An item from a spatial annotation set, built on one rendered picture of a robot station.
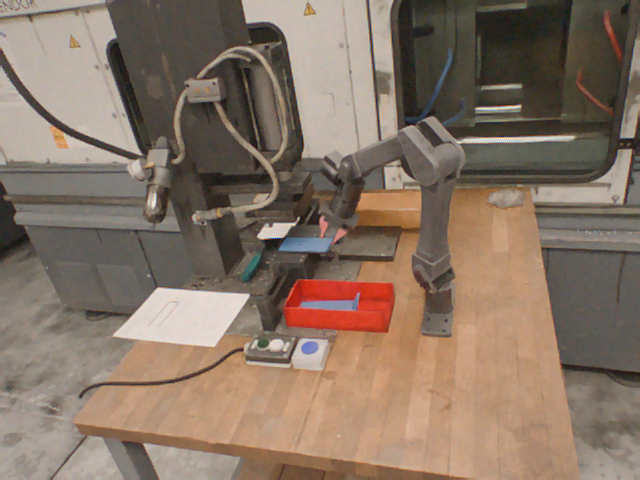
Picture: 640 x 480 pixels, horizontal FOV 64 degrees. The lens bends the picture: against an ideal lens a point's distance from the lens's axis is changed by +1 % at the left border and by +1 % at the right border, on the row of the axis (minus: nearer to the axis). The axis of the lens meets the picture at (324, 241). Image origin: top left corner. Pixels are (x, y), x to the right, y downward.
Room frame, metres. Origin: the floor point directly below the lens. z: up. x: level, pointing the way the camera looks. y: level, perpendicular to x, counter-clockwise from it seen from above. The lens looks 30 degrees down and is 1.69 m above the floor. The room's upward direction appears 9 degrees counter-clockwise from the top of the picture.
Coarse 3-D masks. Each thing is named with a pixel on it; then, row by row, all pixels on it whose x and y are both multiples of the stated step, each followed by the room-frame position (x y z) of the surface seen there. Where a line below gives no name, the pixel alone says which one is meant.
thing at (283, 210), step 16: (224, 176) 1.35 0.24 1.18; (240, 176) 1.34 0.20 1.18; (256, 176) 1.32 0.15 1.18; (288, 176) 1.24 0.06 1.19; (304, 176) 1.25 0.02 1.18; (224, 192) 1.27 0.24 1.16; (240, 192) 1.26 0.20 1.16; (256, 192) 1.24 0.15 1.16; (288, 192) 1.21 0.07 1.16; (304, 192) 1.24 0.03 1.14; (272, 208) 1.17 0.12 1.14; (288, 208) 1.16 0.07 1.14; (272, 224) 1.19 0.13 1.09
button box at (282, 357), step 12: (264, 336) 0.94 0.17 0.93; (240, 348) 0.93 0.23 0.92; (252, 348) 0.91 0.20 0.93; (264, 348) 0.89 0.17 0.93; (288, 348) 0.88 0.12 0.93; (252, 360) 0.88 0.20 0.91; (264, 360) 0.87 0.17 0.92; (276, 360) 0.86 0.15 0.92; (288, 360) 0.86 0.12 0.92; (192, 372) 0.88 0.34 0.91; (96, 384) 0.91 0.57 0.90; (108, 384) 0.90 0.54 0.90; (120, 384) 0.89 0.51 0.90; (132, 384) 0.88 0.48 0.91; (144, 384) 0.87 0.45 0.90
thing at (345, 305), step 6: (354, 300) 1.04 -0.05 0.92; (300, 306) 1.06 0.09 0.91; (306, 306) 1.06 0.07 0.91; (312, 306) 1.05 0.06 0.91; (318, 306) 1.05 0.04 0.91; (324, 306) 1.04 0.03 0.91; (330, 306) 1.04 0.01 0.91; (336, 306) 1.04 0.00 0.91; (342, 306) 1.03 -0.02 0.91; (348, 306) 1.03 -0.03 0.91; (354, 306) 1.01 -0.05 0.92
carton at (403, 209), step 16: (384, 192) 1.52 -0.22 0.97; (400, 192) 1.50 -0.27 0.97; (416, 192) 1.48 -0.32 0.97; (368, 208) 1.53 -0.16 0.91; (384, 208) 1.51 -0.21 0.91; (400, 208) 1.50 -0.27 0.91; (416, 208) 1.48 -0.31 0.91; (368, 224) 1.42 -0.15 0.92; (384, 224) 1.40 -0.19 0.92; (400, 224) 1.38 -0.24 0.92; (416, 224) 1.37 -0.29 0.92
